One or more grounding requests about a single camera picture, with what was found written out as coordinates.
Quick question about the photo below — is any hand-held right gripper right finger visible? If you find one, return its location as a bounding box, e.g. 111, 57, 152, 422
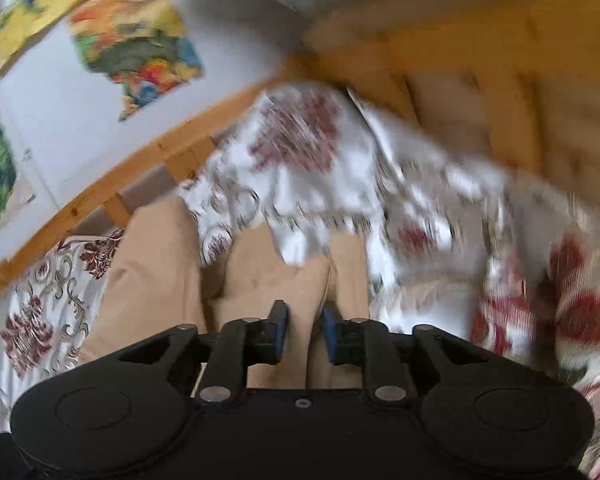
321, 301, 481, 404

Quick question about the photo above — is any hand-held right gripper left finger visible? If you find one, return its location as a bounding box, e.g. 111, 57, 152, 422
117, 300, 291, 403

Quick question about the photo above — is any beige garment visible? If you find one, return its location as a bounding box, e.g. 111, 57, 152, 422
77, 195, 372, 392

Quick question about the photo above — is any white floral bedspread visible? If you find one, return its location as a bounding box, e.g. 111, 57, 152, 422
0, 82, 600, 480

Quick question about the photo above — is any colourful wall poster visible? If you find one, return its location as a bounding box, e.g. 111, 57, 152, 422
69, 0, 207, 122

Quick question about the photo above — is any wooden bed frame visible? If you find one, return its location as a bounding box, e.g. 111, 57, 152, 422
0, 0, 600, 313

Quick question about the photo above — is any yellow and blue wall poster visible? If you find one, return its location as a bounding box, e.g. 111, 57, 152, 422
0, 0, 153, 88

